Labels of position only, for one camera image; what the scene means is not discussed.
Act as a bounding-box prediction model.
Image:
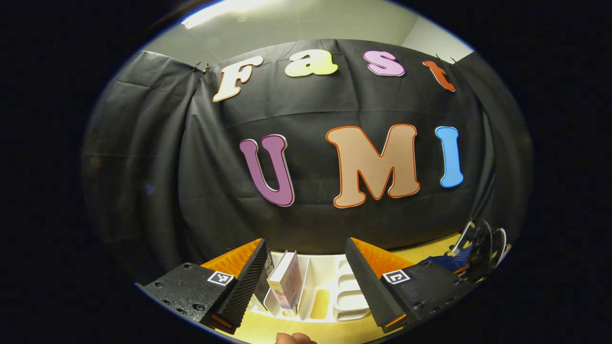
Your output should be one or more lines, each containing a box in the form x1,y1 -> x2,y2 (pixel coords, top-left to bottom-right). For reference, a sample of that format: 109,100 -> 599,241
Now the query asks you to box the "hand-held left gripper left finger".
136,238 -> 269,335

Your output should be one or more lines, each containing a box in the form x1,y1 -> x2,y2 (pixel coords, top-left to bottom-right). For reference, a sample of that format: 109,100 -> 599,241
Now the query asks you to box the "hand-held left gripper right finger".
345,237 -> 474,334

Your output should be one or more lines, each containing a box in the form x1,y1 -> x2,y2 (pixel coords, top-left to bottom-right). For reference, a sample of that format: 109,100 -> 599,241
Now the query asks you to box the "blue schoolbag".
421,248 -> 471,275

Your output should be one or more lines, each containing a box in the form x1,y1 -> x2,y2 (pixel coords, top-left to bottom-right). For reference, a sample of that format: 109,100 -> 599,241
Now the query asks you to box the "white bookshelf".
249,251 -> 373,323

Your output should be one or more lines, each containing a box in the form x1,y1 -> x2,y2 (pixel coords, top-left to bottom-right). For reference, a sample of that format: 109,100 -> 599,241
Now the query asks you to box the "pink cover book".
266,250 -> 303,316

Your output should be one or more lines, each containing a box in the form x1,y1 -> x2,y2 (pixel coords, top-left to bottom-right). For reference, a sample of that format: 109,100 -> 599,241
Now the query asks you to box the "black backdrop cloth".
81,38 -> 534,282

